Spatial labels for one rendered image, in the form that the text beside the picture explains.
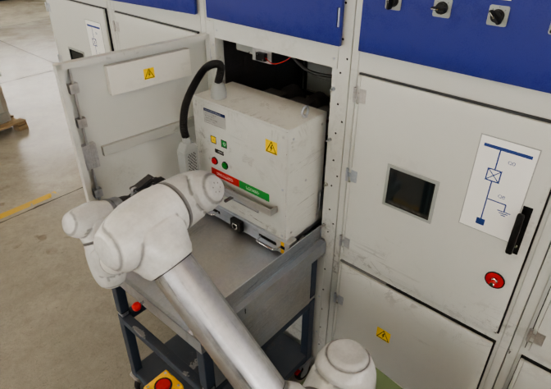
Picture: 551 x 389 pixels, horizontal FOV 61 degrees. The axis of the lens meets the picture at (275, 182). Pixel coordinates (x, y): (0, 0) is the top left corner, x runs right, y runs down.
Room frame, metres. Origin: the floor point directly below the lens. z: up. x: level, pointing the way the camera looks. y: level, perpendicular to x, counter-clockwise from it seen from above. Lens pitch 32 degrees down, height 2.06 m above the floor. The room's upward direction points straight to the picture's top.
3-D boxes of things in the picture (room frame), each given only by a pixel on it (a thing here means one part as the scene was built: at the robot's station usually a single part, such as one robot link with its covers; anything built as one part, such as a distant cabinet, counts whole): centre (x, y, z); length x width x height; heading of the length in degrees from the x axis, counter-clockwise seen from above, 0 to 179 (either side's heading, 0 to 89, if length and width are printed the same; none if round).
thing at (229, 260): (1.45, 0.25, 0.82); 0.68 x 0.62 x 0.06; 139
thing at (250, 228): (1.58, 0.14, 0.90); 0.54 x 0.05 x 0.06; 49
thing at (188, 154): (1.65, 0.35, 1.14); 0.08 x 0.05 x 0.17; 139
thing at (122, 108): (1.74, 0.52, 1.21); 0.63 x 0.07 x 0.74; 133
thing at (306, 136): (1.76, -0.02, 1.15); 0.51 x 0.50 x 0.48; 139
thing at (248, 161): (1.57, 0.15, 1.15); 0.48 x 0.01 x 0.48; 49
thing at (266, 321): (1.45, 0.25, 0.46); 0.64 x 0.58 x 0.66; 139
